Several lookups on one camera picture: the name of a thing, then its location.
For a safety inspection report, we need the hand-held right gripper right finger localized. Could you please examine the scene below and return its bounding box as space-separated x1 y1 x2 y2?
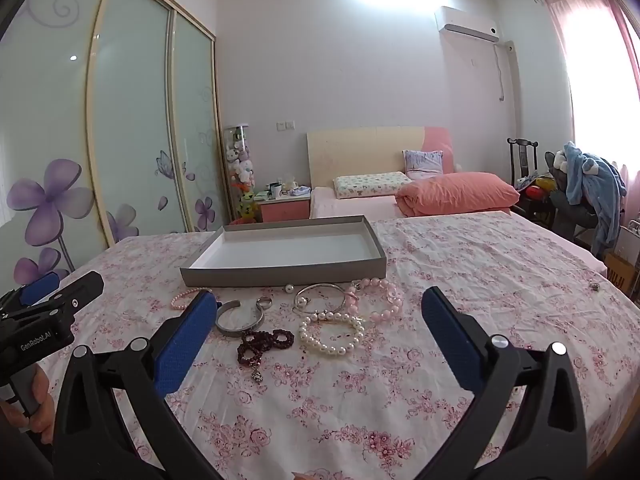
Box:
421 286 588 480

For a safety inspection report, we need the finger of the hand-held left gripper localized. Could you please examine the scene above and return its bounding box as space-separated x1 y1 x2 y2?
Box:
0 271 61 311
20 271 105 318

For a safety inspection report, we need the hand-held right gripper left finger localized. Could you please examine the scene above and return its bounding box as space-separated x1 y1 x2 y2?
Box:
52 290 223 480

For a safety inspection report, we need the pink pearl bracelet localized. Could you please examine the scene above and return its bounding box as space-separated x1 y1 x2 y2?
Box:
170 287 213 311

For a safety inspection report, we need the silver cuff bangle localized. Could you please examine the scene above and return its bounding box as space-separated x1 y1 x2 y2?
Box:
215 299 266 337

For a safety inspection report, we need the pink crystal bead bracelet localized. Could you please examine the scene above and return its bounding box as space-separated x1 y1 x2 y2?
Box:
350 277 405 323

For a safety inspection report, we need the dark red bead bracelet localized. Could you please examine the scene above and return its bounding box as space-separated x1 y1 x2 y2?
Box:
236 329 295 385

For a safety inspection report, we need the white pearl bracelet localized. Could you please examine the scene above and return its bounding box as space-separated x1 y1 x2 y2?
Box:
298 310 366 357

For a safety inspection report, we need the thin silver bangle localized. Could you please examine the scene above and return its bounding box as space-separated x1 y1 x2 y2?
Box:
292 282 348 317

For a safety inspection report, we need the grey cardboard tray box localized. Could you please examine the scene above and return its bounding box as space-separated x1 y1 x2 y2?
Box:
180 215 387 287

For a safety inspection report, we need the person's left hand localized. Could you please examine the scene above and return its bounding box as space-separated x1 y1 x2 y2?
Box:
0 366 55 441

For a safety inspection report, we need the salmon pink quilt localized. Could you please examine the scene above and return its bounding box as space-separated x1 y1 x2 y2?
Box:
396 172 521 217

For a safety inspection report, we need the floral glass wardrobe door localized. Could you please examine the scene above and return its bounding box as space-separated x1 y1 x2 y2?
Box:
87 0 197 250
0 0 115 293
169 10 235 233

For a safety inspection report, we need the pink bed mattress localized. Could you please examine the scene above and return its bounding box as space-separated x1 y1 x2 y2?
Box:
310 186 516 220

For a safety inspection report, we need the pink white nightstand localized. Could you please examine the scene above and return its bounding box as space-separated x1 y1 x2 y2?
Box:
254 194 312 224

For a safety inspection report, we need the white patterned pillow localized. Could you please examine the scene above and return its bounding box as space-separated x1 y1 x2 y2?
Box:
334 171 414 199

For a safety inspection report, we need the colourful toys pile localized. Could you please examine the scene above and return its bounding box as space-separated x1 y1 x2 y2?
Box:
517 174 557 198

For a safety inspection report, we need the grey chair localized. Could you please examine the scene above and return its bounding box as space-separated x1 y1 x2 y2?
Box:
544 150 626 243

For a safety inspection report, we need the lilac pillow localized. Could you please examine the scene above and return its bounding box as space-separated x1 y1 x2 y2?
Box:
402 150 444 181

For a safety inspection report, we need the clear plush toy tube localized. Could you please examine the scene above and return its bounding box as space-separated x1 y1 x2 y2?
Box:
222 124 259 223

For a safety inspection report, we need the dark wooden chair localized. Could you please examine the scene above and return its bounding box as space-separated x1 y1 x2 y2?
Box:
506 137 542 198

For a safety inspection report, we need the beige pink headboard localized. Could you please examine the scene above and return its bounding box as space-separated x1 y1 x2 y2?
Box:
306 126 457 192

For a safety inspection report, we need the blue plush garment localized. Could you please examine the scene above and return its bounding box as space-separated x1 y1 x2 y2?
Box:
552 141 627 257

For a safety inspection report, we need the air conditioner pipe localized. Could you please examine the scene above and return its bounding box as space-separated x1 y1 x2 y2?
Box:
492 41 516 103

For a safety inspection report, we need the white air conditioner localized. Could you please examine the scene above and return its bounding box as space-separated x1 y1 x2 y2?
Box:
434 6 500 43

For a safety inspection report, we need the pink curtain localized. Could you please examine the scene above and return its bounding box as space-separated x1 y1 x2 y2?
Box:
542 0 640 311

